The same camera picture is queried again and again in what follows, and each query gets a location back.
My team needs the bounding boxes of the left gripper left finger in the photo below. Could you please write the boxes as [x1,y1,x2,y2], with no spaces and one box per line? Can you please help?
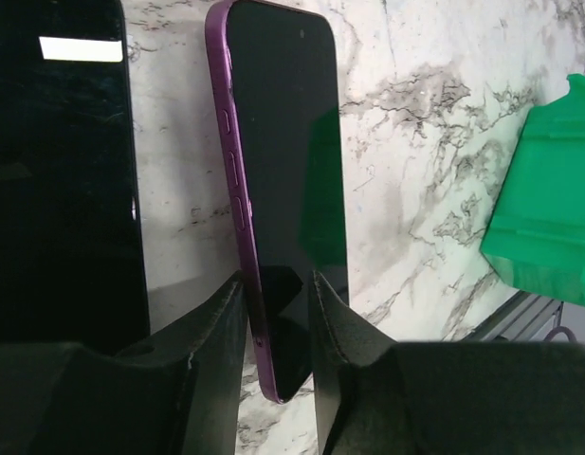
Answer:
[0,279,247,454]

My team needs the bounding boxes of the green plastic bin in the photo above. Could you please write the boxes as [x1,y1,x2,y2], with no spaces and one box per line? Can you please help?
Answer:
[481,74,585,307]

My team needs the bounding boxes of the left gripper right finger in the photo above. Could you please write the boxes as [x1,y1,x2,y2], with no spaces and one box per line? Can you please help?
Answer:
[308,273,585,454]

